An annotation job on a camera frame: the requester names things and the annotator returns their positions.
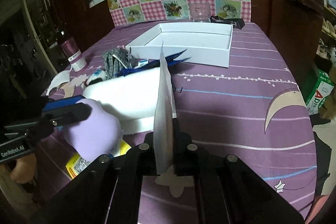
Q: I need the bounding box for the lilac soft pillow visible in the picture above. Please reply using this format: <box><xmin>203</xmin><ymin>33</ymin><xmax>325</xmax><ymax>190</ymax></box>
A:
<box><xmin>63</xmin><ymin>98</ymin><xmax>122</xmax><ymax>162</ymax></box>

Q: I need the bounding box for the yellow tissue pack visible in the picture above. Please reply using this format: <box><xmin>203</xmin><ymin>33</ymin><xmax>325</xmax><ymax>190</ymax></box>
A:
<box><xmin>66</xmin><ymin>139</ymin><xmax>131</xmax><ymax>179</ymax></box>

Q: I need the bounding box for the white foam block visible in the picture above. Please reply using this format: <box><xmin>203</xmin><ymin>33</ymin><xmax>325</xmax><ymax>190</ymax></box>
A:
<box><xmin>83</xmin><ymin>67</ymin><xmax>159</xmax><ymax>135</ymax></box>

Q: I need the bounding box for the grey plaid fabric pouch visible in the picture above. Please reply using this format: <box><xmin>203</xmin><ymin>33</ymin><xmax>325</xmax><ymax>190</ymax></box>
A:
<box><xmin>102</xmin><ymin>47</ymin><xmax>135</xmax><ymax>80</ymax></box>

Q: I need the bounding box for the clear packet with contents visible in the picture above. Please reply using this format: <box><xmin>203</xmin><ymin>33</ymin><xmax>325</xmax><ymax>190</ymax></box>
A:
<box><xmin>153</xmin><ymin>48</ymin><xmax>175</xmax><ymax>174</ymax></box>

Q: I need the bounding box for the blue plastic packet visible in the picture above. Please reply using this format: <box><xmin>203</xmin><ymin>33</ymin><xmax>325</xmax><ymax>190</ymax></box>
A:
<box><xmin>115</xmin><ymin>50</ymin><xmax>190</xmax><ymax>77</ymax></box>

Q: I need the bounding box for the white plush snowman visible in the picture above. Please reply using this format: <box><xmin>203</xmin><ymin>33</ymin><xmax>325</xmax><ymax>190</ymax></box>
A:
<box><xmin>81</xmin><ymin>68</ymin><xmax>108</xmax><ymax>89</ymax></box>

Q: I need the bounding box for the person's left hand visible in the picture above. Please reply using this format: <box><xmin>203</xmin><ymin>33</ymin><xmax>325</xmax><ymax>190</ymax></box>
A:
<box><xmin>10</xmin><ymin>153</ymin><xmax>37</xmax><ymax>184</ymax></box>

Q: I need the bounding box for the white face mask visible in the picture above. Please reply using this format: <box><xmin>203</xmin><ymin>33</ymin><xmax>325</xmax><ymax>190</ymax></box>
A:
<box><xmin>46</xmin><ymin>71</ymin><xmax>74</xmax><ymax>96</ymax></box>

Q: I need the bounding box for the purple lidded bottle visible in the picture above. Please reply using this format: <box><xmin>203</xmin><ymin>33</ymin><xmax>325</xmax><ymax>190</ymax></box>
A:
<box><xmin>60</xmin><ymin>38</ymin><xmax>87</xmax><ymax>72</ymax></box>

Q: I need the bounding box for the purple striped tablecloth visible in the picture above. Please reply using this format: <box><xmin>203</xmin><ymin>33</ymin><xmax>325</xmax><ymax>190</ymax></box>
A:
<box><xmin>37</xmin><ymin>22</ymin><xmax>317</xmax><ymax>223</ymax></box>

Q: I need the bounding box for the green white carton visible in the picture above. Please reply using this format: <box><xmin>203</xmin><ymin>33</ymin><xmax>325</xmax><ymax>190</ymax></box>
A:
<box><xmin>302</xmin><ymin>68</ymin><xmax>334</xmax><ymax>115</ymax></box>

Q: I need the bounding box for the white shallow box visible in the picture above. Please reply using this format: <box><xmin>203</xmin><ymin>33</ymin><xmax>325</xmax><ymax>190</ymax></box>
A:
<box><xmin>126</xmin><ymin>22</ymin><xmax>234</xmax><ymax>68</ymax></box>

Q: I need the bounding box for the clear drinking glass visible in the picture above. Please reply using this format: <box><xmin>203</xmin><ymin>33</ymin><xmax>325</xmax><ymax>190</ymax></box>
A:
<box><xmin>189</xmin><ymin>3</ymin><xmax>211</xmax><ymax>23</ymax></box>

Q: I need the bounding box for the black clip holder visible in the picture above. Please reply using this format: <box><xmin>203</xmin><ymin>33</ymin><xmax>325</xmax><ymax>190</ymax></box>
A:
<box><xmin>210</xmin><ymin>16</ymin><xmax>245</xmax><ymax>30</ymax></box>

